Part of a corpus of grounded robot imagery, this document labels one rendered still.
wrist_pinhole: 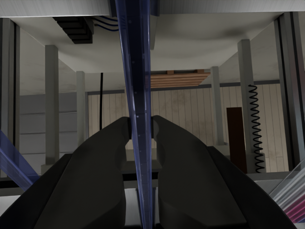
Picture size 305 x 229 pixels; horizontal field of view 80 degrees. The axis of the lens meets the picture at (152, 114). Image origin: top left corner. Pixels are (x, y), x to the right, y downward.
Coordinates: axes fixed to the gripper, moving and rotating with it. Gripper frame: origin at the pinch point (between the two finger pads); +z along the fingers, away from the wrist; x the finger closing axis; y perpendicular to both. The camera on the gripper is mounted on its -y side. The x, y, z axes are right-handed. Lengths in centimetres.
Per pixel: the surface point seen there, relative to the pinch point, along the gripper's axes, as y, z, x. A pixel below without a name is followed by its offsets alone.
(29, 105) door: 169, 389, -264
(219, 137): 45, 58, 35
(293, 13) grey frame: -6, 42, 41
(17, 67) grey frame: 5, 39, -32
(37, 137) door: 231, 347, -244
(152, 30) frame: -3.3, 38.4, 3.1
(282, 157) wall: 258, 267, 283
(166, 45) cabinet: 3, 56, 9
